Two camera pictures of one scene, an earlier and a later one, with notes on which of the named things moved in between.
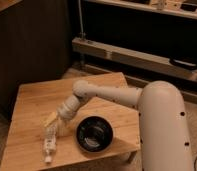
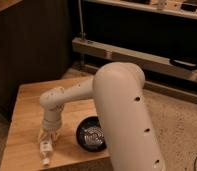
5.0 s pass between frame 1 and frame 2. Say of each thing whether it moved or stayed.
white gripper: moved
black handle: stayed
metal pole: stayed
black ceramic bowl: stayed
